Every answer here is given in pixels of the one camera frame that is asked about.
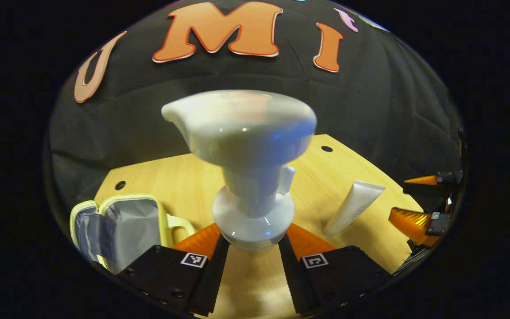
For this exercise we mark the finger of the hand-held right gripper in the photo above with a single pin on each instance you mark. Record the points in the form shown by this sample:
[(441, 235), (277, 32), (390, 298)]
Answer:
[(441, 223), (449, 177)]

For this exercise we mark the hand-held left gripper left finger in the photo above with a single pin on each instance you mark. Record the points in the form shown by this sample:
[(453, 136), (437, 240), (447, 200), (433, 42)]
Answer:
[(213, 274)]

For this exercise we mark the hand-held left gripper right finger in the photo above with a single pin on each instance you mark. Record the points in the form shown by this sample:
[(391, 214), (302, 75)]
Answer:
[(292, 274)]

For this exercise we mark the white cream tube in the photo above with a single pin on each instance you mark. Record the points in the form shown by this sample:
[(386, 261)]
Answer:
[(354, 206)]

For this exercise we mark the cream yellow suitcase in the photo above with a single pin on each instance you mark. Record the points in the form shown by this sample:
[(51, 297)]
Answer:
[(131, 230)]

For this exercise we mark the white pump bottle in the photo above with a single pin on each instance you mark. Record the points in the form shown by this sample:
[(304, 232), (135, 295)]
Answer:
[(246, 133)]

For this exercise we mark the black backdrop cloth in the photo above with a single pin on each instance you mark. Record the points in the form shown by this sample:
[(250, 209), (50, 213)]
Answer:
[(370, 97)]

